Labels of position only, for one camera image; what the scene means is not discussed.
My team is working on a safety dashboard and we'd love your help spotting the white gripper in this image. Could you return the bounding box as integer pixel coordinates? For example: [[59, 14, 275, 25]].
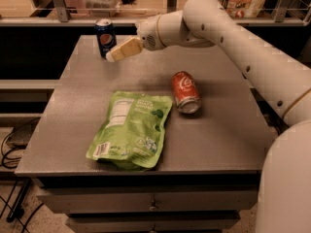
[[106, 16, 160, 62]]

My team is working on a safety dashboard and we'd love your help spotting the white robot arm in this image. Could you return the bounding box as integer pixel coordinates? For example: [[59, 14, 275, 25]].
[[108, 0, 311, 233]]

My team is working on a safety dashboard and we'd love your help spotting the blue pepsi can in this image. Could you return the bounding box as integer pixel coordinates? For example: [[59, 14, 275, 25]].
[[94, 18, 117, 58]]

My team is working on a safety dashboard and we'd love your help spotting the red coca-cola can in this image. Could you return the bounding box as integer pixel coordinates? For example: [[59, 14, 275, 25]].
[[171, 71, 201, 114]]

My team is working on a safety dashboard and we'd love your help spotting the black cables left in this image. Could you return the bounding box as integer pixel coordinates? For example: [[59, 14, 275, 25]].
[[0, 118, 45, 233]]

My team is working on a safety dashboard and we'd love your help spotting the clear plastic container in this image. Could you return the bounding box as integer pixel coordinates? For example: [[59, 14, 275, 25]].
[[84, 0, 120, 17]]

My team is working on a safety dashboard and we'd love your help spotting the green snack pouch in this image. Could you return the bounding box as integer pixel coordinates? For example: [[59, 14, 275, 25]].
[[86, 91, 172, 171]]

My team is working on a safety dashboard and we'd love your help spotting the metal shelf frame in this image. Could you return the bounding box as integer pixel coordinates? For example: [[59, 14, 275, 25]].
[[0, 0, 311, 26]]

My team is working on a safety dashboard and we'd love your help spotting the grey drawer cabinet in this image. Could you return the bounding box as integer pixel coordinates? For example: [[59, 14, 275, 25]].
[[17, 36, 275, 233]]

